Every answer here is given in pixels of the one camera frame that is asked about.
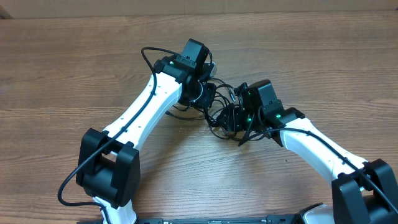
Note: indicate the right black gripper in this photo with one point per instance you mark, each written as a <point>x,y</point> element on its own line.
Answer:
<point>234,121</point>

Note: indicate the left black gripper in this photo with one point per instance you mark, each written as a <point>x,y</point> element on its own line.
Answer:
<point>209,88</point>

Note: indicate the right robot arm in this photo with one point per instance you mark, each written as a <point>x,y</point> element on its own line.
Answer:
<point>362,191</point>

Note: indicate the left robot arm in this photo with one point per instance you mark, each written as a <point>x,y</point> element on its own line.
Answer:
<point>109,164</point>

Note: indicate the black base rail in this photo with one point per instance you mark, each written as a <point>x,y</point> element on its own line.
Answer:
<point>270,219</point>

